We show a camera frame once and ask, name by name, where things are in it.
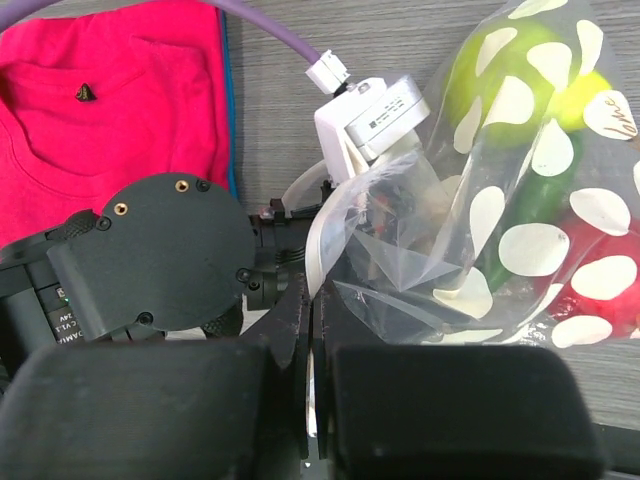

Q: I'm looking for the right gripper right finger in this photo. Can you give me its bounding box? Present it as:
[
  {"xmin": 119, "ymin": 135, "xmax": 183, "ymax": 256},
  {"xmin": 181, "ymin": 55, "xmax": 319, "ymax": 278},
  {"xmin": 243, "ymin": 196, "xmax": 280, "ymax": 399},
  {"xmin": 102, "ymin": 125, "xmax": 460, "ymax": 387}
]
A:
[{"xmin": 313, "ymin": 285, "xmax": 608, "ymax": 479}]

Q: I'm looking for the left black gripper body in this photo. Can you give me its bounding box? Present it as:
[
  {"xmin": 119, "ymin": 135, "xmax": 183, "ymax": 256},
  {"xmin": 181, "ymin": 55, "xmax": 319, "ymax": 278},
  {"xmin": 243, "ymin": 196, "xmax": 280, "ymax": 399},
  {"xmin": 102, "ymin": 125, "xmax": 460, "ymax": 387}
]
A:
[{"xmin": 269, "ymin": 179, "xmax": 451, "ymax": 281}]

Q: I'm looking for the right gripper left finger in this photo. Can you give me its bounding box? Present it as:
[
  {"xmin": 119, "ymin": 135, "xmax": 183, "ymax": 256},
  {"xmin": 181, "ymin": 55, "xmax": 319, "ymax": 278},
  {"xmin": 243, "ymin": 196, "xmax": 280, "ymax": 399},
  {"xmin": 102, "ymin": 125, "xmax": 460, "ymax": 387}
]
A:
[{"xmin": 1, "ymin": 278, "xmax": 311, "ymax": 479}]

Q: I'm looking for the clear polka dot zip bag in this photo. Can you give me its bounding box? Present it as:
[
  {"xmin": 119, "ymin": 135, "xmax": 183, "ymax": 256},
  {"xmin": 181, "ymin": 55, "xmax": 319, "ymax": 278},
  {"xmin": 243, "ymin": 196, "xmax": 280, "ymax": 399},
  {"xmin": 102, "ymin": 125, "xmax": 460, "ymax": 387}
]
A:
[{"xmin": 306, "ymin": 1, "xmax": 639, "ymax": 349}]

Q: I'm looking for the fake green pepper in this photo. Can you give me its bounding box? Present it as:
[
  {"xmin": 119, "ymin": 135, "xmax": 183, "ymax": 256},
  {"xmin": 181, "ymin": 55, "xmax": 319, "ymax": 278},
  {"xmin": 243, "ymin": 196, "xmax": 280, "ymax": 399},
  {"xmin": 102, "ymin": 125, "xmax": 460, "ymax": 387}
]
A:
[{"xmin": 479, "ymin": 133, "xmax": 584, "ymax": 293}]

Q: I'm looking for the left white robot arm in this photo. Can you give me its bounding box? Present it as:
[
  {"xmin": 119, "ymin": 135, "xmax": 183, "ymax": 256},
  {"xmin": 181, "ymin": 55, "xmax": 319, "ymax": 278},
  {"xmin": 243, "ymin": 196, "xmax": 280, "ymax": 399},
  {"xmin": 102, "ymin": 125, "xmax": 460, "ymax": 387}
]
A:
[{"xmin": 1, "ymin": 174, "xmax": 318, "ymax": 358}]

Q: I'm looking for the fake green lime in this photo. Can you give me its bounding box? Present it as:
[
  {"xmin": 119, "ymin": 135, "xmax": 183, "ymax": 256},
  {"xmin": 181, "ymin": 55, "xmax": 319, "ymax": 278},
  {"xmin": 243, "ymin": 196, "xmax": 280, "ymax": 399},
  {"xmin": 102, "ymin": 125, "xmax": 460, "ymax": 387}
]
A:
[{"xmin": 444, "ymin": 20, "xmax": 611, "ymax": 153}]

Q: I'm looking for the fake red apple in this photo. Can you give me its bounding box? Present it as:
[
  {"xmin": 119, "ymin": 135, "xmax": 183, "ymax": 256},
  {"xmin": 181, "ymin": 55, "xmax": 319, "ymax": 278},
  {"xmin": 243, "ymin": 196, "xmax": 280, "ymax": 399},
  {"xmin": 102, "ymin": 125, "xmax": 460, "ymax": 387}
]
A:
[{"xmin": 546, "ymin": 214, "xmax": 639, "ymax": 338}]

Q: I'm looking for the folded red t-shirt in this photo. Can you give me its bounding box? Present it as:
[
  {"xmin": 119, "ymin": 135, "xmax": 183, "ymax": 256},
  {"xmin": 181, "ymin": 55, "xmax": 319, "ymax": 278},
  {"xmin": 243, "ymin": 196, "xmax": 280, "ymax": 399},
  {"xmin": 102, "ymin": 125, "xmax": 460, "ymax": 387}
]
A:
[{"xmin": 1, "ymin": 1, "xmax": 230, "ymax": 244}]

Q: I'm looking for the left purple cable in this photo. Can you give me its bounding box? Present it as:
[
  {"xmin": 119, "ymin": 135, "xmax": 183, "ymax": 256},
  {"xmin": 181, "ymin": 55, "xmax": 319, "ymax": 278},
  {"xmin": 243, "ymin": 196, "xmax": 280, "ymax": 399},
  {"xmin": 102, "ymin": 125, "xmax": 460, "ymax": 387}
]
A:
[{"xmin": 0, "ymin": 0, "xmax": 351, "ymax": 95}]

